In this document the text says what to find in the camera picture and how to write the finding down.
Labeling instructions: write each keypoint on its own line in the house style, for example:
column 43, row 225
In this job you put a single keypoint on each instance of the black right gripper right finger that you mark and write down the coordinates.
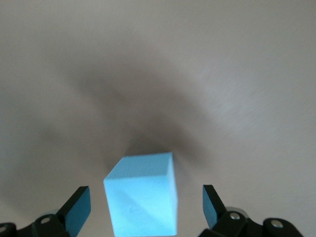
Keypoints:
column 218, row 217

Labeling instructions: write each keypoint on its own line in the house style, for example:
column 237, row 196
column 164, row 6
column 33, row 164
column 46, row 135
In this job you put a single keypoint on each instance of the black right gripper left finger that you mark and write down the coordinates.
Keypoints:
column 71, row 214

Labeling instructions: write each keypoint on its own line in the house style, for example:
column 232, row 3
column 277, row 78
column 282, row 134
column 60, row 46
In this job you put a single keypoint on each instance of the blue foam block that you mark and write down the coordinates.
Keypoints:
column 140, row 197

